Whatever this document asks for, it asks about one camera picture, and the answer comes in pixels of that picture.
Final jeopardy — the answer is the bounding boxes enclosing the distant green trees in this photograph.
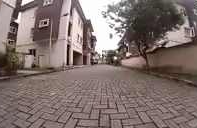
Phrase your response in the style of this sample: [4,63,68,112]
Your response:
[101,49,122,67]

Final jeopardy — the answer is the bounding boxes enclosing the row of distant buildings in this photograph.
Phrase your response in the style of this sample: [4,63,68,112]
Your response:
[82,19,101,66]

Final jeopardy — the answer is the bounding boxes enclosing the grey brick paved road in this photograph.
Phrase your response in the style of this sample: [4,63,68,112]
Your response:
[0,63,197,128]

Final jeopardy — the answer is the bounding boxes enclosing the pale pole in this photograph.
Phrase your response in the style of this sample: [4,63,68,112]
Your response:
[48,19,53,68]

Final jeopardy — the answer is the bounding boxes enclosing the large leafy tree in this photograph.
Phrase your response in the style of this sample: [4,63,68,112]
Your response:
[101,0,188,72]

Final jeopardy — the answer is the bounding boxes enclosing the white and brown building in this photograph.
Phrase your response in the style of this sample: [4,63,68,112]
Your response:
[6,0,88,69]

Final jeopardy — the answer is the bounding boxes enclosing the concrete pavement with kerb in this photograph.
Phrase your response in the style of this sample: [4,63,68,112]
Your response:
[0,64,91,85]

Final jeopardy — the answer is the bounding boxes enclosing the concrete kerb strip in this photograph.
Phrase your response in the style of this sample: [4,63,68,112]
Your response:
[119,64,197,90]

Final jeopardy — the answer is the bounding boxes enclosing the green bush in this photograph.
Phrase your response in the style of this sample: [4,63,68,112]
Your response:
[0,44,26,77]

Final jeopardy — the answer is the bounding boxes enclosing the white and brown house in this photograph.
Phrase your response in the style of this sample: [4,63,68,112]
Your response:
[116,0,197,59]

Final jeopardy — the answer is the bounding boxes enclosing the beige boundary wall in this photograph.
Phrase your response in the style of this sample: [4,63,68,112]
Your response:
[120,41,197,76]

